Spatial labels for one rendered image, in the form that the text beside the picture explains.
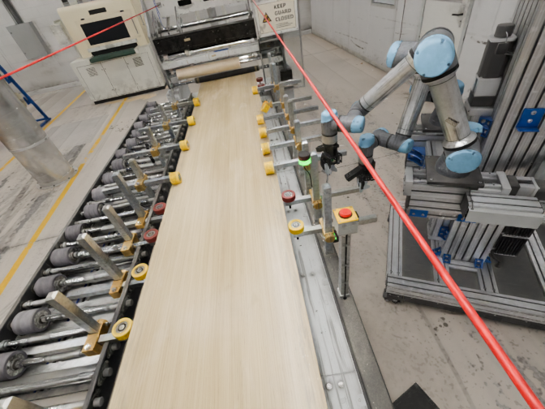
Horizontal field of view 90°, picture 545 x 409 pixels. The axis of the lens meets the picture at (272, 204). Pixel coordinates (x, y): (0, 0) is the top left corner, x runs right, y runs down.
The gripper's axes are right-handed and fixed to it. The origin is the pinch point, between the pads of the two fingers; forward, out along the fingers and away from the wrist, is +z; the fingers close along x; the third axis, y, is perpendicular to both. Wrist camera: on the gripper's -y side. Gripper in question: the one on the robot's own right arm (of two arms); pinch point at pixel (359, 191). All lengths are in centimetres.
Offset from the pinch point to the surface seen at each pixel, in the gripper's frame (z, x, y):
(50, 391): 11, -75, -158
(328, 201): -24.4, -30.6, -26.4
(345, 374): 21, -85, -35
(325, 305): 21, -55, -35
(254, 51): -30, 261, -41
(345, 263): -14, -57, -27
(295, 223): -8.5, -24.6, -41.8
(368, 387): 13, -93, -29
